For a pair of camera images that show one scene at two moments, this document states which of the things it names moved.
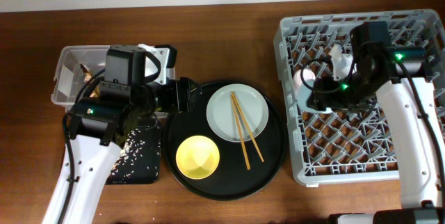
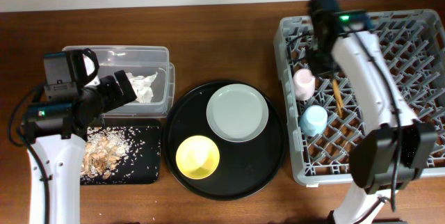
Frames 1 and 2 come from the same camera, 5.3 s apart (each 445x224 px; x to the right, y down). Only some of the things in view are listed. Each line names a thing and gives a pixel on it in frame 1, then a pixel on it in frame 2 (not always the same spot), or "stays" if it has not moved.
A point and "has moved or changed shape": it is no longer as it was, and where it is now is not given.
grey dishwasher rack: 350,145 stays
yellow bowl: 197,157 stays
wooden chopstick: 248,167 has moved or changed shape
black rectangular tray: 140,160 stays
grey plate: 221,114 stays
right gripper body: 336,98 -> 318,62
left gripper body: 183,97 -> 110,95
